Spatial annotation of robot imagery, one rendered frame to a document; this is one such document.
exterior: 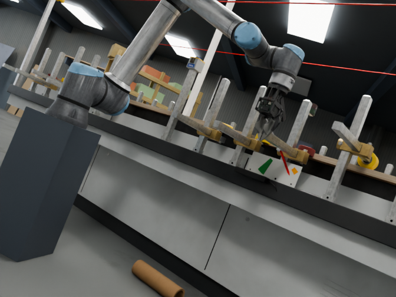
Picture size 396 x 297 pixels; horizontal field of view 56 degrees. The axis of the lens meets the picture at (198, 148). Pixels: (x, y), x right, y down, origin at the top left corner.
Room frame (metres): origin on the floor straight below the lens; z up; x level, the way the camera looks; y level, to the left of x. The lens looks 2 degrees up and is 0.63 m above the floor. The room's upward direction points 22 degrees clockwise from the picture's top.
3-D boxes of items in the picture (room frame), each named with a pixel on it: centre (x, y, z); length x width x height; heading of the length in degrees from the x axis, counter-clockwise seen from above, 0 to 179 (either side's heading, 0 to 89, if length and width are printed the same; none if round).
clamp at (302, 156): (1.72, -0.41, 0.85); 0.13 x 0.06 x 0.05; 51
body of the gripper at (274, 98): (1.42, -0.20, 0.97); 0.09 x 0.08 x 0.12; 141
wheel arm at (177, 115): (1.94, 0.02, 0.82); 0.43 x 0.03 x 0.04; 141
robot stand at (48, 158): (1.70, 0.60, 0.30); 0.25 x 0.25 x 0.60; 76
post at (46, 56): (3.30, 1.55, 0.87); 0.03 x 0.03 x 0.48; 51
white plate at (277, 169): (1.73, -0.36, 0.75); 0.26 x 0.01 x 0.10; 51
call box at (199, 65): (2.21, 0.20, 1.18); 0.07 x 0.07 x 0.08; 51
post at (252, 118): (1.88, -0.20, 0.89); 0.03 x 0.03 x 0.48; 51
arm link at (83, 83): (1.71, 0.60, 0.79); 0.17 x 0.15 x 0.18; 150
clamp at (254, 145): (1.87, -0.22, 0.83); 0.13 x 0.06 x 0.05; 51
